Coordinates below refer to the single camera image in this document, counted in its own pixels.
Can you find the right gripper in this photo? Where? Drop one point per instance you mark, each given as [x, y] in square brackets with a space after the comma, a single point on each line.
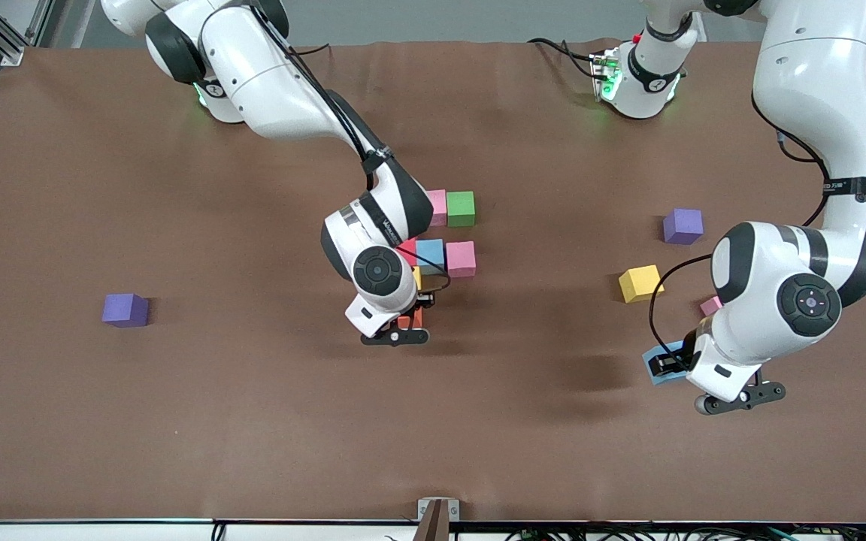
[422, 300]

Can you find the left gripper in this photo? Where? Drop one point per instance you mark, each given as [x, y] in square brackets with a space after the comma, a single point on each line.
[668, 365]

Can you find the blue foam cube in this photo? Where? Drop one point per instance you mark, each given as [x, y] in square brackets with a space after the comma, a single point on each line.
[431, 254]
[662, 347]

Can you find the yellow foam cube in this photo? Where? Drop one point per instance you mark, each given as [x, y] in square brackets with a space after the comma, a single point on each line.
[416, 278]
[640, 283]

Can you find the orange foam cube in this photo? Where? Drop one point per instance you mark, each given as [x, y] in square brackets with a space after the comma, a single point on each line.
[407, 322]

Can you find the red foam cube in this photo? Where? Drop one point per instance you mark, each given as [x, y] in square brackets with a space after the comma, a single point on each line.
[408, 252]

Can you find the pink foam cube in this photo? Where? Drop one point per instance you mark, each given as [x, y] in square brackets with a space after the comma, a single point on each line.
[711, 306]
[440, 207]
[461, 259]

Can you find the green foam cube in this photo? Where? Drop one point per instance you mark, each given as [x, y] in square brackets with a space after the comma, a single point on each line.
[461, 209]

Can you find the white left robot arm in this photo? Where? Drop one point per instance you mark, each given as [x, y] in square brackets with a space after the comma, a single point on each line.
[816, 75]

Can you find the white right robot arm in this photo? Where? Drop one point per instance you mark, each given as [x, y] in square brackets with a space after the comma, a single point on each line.
[267, 75]

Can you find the left arm base connector plate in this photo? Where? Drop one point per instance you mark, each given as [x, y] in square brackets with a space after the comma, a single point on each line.
[604, 75]

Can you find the purple foam cube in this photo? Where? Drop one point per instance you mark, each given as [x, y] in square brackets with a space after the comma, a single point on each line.
[125, 309]
[682, 225]

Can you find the brown table mat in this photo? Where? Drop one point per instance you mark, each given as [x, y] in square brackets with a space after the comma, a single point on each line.
[433, 451]

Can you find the white table edge rail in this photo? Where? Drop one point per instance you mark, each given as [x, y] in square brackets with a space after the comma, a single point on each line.
[102, 532]

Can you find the aluminium frame profile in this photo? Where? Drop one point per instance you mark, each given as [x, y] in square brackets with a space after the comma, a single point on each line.
[10, 52]

